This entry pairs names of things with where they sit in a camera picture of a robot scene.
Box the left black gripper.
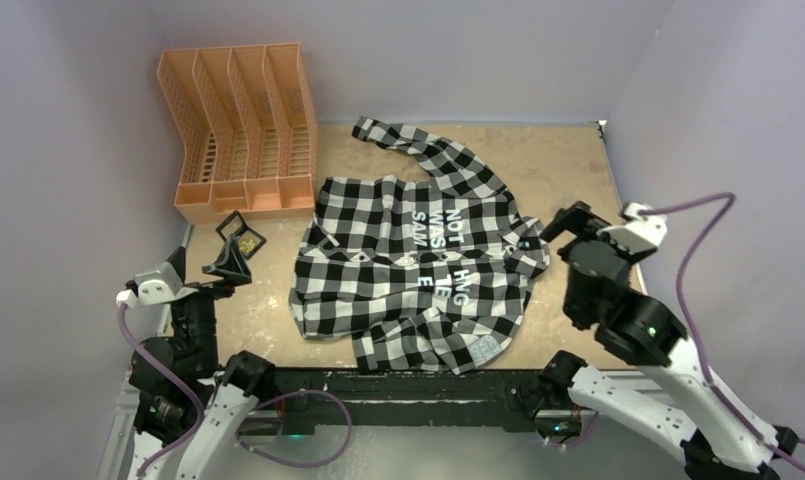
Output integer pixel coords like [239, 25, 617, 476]
[165, 232, 249, 371]

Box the gold glitter brooch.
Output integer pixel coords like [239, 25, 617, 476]
[239, 238, 258, 258]

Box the black white plaid shirt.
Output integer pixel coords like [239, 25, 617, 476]
[289, 117, 550, 375]

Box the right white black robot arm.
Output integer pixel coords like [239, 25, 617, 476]
[539, 202, 801, 479]

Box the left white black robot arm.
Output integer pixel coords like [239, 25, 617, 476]
[116, 234, 276, 479]

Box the orange plastic file organizer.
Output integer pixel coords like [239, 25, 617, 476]
[156, 43, 319, 225]

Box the small black frame stand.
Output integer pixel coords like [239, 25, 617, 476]
[215, 210, 267, 260]

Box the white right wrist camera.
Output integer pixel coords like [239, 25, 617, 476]
[597, 202, 668, 254]

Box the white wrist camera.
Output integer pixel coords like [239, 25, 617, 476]
[116, 262, 198, 308]
[597, 202, 668, 254]

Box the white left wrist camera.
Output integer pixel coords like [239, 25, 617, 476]
[116, 262, 198, 308]

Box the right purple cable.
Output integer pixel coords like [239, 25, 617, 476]
[544, 192, 805, 480]

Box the black aluminium mounting rail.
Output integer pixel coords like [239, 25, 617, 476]
[115, 367, 642, 439]

